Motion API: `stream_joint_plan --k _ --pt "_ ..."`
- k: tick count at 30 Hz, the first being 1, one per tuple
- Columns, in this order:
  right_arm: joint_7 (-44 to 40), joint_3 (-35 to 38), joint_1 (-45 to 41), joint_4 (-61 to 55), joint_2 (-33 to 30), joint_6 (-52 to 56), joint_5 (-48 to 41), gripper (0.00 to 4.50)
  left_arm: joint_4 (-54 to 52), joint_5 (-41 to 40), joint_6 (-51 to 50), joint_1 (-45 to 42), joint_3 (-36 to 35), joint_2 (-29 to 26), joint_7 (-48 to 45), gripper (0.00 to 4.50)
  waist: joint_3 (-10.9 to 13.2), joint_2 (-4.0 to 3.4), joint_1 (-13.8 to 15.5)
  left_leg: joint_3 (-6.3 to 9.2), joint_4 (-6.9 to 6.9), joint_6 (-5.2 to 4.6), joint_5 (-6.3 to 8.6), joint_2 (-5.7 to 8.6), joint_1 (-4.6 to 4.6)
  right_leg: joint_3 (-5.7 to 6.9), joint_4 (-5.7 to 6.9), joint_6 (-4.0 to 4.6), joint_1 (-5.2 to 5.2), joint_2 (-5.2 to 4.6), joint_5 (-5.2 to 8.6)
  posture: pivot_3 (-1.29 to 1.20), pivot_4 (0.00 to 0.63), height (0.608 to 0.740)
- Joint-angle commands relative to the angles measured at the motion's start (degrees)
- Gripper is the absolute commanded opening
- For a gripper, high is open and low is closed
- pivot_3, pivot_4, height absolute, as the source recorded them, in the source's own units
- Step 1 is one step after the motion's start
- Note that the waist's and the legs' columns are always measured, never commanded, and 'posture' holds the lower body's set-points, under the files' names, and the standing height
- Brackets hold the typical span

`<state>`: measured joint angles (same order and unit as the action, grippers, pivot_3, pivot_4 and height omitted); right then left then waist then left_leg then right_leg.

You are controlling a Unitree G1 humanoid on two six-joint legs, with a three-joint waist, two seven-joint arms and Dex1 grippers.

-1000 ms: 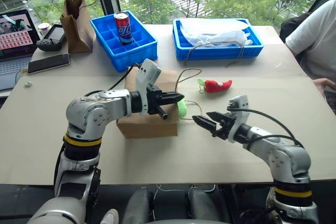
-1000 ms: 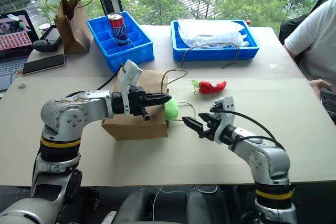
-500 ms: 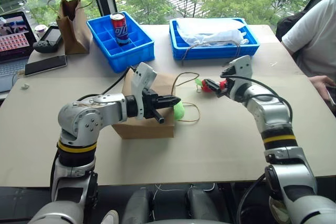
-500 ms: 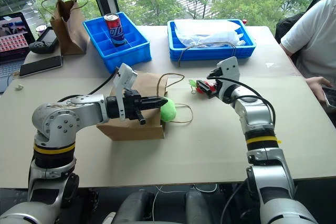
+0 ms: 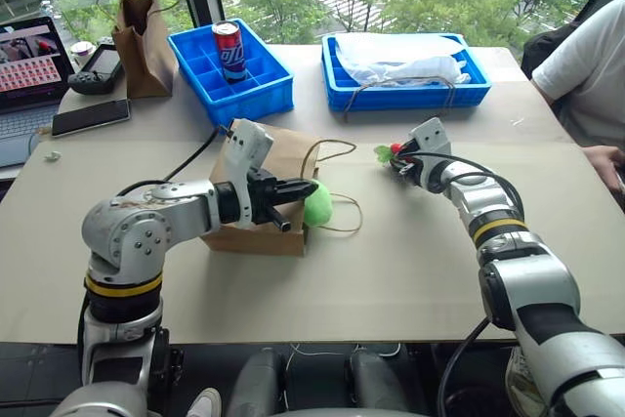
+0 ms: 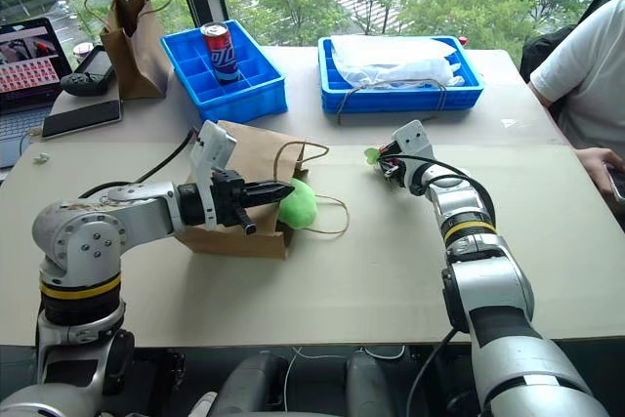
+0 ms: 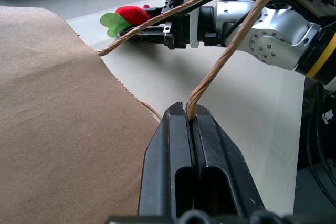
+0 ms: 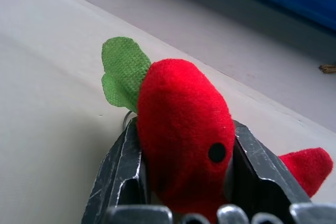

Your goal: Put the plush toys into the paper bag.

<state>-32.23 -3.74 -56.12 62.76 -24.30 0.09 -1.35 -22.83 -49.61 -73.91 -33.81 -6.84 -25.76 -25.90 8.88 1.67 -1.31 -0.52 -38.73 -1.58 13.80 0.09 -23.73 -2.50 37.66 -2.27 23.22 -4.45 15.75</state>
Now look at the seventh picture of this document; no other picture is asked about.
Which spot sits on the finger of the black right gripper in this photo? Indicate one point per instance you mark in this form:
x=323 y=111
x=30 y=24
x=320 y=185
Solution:
x=147 y=35
x=157 y=12

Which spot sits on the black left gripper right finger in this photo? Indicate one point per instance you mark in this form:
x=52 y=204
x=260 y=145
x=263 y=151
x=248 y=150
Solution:
x=223 y=155

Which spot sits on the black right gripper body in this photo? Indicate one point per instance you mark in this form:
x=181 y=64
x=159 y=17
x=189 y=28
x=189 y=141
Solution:
x=178 y=31

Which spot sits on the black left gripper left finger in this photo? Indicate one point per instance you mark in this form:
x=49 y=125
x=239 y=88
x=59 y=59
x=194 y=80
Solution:
x=162 y=155

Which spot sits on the red strawberry plush toy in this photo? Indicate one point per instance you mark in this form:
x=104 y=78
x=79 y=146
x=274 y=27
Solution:
x=131 y=14

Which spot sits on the brown paper bag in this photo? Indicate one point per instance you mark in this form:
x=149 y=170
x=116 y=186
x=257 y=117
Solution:
x=57 y=119

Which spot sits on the black robot torso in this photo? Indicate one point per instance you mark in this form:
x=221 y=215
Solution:
x=328 y=140

